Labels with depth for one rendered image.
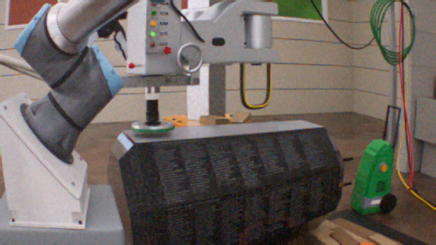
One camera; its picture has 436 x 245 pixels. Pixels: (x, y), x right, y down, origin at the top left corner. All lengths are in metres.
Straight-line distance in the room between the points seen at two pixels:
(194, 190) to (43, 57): 1.18
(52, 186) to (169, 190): 1.03
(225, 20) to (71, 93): 1.39
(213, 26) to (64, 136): 1.36
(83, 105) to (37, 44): 0.21
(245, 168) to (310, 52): 7.25
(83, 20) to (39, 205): 0.46
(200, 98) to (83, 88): 2.07
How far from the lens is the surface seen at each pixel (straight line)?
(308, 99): 9.38
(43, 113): 1.17
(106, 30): 1.35
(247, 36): 2.58
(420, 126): 4.86
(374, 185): 3.58
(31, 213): 1.13
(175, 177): 2.08
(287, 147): 2.38
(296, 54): 9.20
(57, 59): 1.10
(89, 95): 1.15
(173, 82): 2.28
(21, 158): 1.09
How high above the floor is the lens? 1.27
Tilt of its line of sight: 9 degrees down
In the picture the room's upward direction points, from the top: straight up
